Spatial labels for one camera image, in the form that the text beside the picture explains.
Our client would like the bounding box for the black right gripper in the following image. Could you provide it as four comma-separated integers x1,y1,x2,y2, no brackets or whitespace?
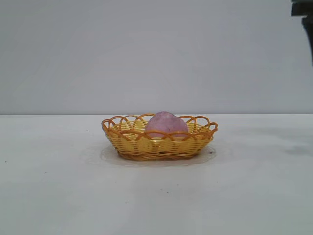
302,16,313,67

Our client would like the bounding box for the pink purple sweet potato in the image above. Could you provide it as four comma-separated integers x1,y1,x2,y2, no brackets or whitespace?
145,111,189,140

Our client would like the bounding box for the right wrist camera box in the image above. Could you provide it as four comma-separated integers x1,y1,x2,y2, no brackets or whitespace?
291,0,313,17

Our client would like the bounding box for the yellow woven wicker basket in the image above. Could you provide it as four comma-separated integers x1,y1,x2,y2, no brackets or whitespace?
101,112,219,162

